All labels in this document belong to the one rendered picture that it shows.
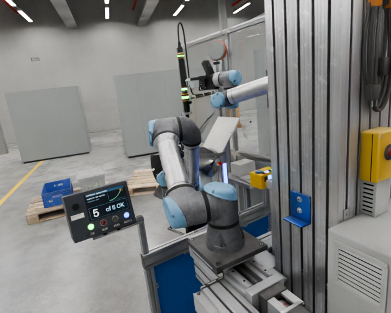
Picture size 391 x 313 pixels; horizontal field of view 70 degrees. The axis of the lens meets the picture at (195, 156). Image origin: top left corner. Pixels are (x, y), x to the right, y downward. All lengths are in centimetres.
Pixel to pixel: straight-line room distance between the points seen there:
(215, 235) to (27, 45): 1362
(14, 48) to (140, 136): 842
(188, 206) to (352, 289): 51
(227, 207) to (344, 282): 40
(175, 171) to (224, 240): 31
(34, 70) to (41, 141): 569
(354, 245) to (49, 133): 854
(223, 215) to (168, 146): 37
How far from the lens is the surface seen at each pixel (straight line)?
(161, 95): 726
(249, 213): 178
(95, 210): 125
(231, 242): 105
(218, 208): 99
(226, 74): 151
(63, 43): 1407
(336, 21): 78
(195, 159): 137
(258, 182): 173
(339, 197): 84
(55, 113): 884
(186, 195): 98
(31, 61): 1419
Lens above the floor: 163
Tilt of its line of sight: 14 degrees down
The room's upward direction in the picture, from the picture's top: 6 degrees counter-clockwise
